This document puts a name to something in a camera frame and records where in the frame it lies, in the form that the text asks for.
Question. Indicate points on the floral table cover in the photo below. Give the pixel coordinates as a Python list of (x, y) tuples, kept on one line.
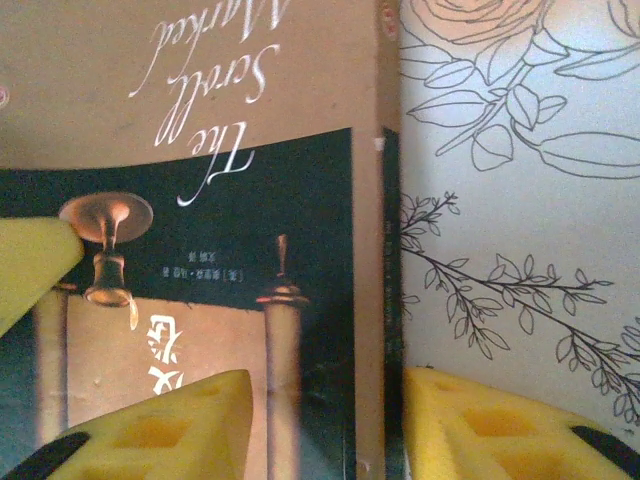
[(500, 200)]

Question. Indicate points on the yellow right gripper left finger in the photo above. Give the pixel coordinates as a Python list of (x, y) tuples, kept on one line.
[(175, 435)]

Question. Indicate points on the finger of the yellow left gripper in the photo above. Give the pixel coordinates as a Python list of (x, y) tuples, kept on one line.
[(30, 260)]

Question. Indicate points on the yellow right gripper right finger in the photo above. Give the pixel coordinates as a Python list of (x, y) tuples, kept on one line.
[(500, 440)]

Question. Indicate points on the brown black scroll book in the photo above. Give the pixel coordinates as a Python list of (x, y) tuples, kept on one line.
[(200, 175)]

